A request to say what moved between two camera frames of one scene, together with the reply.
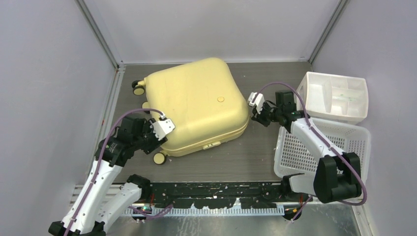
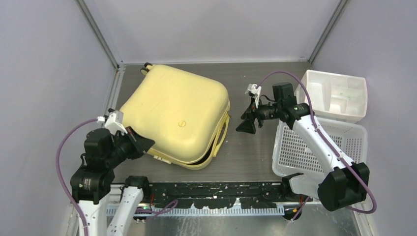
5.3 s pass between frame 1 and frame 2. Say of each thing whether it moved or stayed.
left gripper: moved
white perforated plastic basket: stayed
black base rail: stayed
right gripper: moved
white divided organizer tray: stayed
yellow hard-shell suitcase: moved
